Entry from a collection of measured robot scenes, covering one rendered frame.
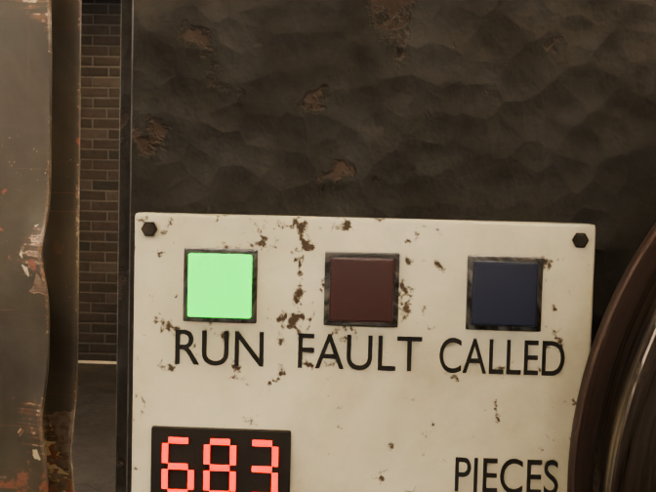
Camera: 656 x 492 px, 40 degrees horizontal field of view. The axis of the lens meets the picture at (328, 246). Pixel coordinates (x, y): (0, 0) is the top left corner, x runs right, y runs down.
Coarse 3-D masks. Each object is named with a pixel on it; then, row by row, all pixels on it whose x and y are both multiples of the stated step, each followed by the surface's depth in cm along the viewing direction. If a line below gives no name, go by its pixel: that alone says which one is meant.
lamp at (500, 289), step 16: (480, 272) 50; (496, 272) 50; (512, 272) 49; (528, 272) 49; (480, 288) 50; (496, 288) 50; (512, 288) 50; (528, 288) 50; (480, 304) 50; (496, 304) 50; (512, 304) 50; (528, 304) 50; (480, 320) 50; (496, 320) 50; (512, 320) 50; (528, 320) 50
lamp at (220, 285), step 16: (192, 256) 50; (208, 256) 50; (224, 256) 50; (240, 256) 50; (192, 272) 50; (208, 272) 50; (224, 272) 50; (240, 272) 50; (192, 288) 50; (208, 288) 50; (224, 288) 50; (240, 288) 50; (192, 304) 50; (208, 304) 50; (224, 304) 50; (240, 304) 50
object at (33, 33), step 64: (0, 0) 291; (64, 0) 320; (0, 64) 292; (64, 64) 322; (0, 128) 293; (64, 128) 323; (0, 192) 294; (64, 192) 324; (0, 256) 296; (64, 256) 325; (0, 320) 297; (64, 320) 326; (0, 384) 298; (64, 384) 328; (0, 448) 299; (64, 448) 327
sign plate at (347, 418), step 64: (256, 256) 50; (320, 256) 50; (384, 256) 50; (448, 256) 50; (512, 256) 50; (576, 256) 50; (192, 320) 51; (256, 320) 50; (320, 320) 51; (448, 320) 50; (576, 320) 50; (192, 384) 51; (256, 384) 51; (320, 384) 51; (384, 384) 51; (448, 384) 50; (512, 384) 50; (576, 384) 50; (192, 448) 51; (256, 448) 51; (320, 448) 51; (384, 448) 51; (448, 448) 51; (512, 448) 50
